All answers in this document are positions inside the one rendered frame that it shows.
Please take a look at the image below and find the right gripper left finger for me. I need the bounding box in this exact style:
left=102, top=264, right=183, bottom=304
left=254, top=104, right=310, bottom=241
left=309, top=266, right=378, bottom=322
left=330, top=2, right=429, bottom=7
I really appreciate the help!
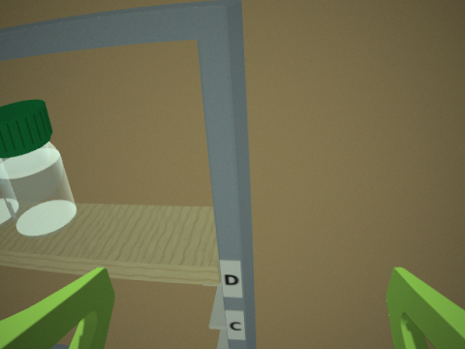
left=0, top=268, right=115, bottom=349

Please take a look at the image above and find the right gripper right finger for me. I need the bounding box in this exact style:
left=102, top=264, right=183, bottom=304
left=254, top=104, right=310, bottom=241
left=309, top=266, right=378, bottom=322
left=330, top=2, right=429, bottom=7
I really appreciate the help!
left=387, top=268, right=465, bottom=349

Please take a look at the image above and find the light wooden shelf board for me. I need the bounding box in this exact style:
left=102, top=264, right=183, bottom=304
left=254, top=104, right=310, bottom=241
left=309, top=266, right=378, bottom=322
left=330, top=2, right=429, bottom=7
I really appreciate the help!
left=0, top=203, right=221, bottom=286

